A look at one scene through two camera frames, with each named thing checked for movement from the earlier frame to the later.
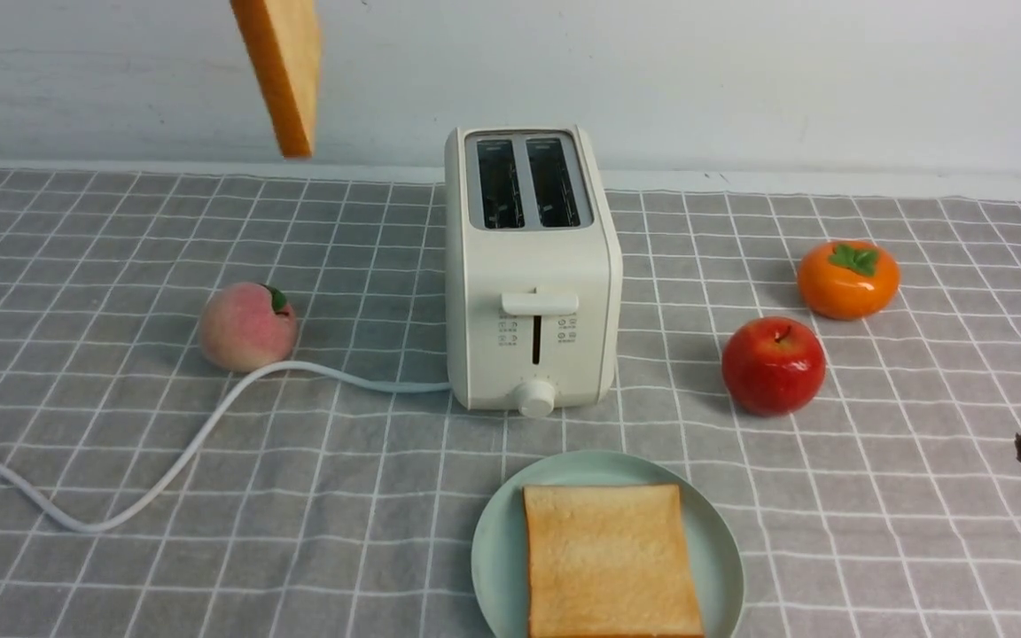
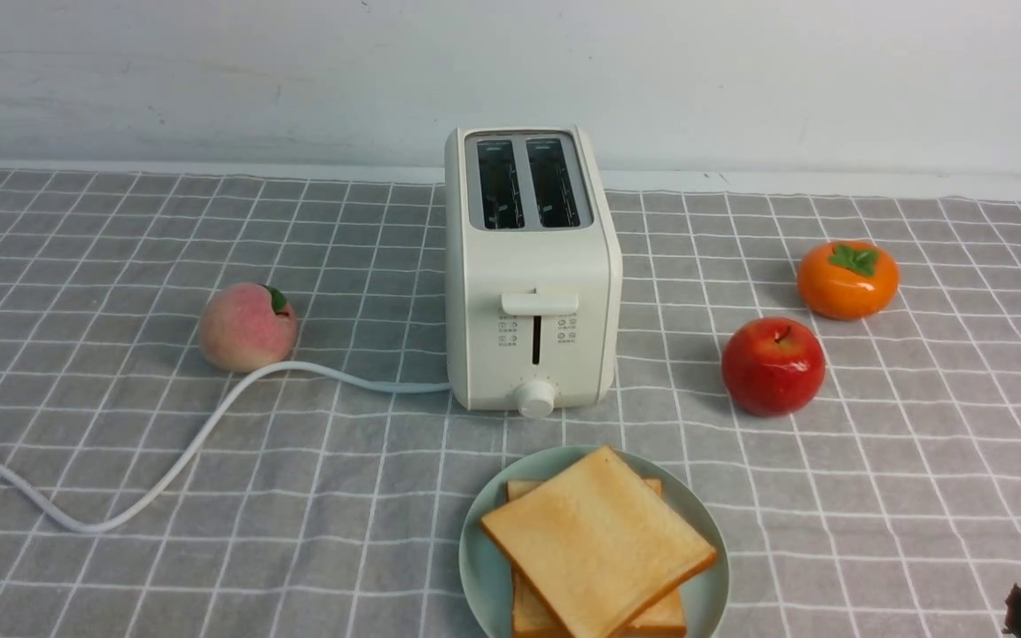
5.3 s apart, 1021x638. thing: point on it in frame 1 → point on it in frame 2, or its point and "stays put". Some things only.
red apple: (774, 366) stays put
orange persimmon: (848, 280) stays put
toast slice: (283, 42) → (596, 545)
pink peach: (245, 327) stays put
